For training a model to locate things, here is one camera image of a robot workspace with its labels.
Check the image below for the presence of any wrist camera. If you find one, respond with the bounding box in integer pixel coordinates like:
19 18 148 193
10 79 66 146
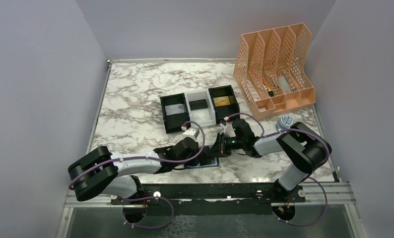
182 127 200 139
224 123 236 137

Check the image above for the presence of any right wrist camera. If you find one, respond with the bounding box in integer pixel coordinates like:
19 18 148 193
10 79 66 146
224 123 236 137

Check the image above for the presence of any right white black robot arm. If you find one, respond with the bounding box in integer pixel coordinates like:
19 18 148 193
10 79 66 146
207 119 332 195

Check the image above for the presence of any black white three-compartment tray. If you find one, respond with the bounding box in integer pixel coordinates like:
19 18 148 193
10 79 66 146
160 85 240 134

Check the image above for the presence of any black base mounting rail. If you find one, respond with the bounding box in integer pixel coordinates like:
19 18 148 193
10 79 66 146
102 177 306 206

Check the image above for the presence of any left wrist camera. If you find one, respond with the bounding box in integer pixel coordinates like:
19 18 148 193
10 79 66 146
182 127 200 139

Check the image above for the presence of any purple cable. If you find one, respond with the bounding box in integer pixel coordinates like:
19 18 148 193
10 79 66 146
220 113 331 227
68 120 206 230

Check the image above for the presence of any orange plastic file organizer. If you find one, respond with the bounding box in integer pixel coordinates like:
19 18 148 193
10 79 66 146
233 23 316 120

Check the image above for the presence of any small white blue jar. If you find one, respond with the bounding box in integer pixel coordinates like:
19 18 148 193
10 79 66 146
275 115 294 131

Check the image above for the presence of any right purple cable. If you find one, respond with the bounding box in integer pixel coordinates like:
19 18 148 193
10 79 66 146
220 113 331 227

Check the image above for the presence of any silver credit card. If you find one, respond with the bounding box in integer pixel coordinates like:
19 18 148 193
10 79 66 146
165 104 185 116

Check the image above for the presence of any yellow black item in organizer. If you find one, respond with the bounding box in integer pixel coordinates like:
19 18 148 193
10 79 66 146
267 87 274 97

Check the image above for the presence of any navy blue card holder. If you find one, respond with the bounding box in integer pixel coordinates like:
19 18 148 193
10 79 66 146
184 158 220 169

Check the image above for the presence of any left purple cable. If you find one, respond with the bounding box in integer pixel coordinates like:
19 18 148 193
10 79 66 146
68 120 206 230

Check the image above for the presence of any grey box in organizer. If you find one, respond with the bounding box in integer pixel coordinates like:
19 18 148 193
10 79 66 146
277 75 292 94

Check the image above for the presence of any gold credit card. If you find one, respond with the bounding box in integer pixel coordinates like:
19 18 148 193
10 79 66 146
213 96 231 107

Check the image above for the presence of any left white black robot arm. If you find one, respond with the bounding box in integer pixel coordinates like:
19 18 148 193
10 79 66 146
67 137 204 201

